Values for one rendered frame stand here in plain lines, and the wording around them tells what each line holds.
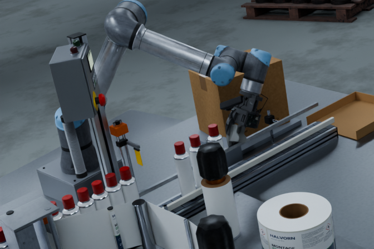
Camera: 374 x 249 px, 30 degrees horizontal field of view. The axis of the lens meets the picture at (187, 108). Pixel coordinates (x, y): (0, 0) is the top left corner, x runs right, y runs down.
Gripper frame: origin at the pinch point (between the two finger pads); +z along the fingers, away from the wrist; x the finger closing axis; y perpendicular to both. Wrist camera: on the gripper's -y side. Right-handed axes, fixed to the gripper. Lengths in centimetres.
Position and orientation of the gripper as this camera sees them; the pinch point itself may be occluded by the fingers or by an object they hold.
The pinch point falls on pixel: (230, 144)
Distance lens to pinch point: 250.0
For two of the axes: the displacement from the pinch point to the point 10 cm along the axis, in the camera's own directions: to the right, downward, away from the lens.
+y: 6.1, 2.5, -7.5
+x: 7.4, 1.5, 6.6
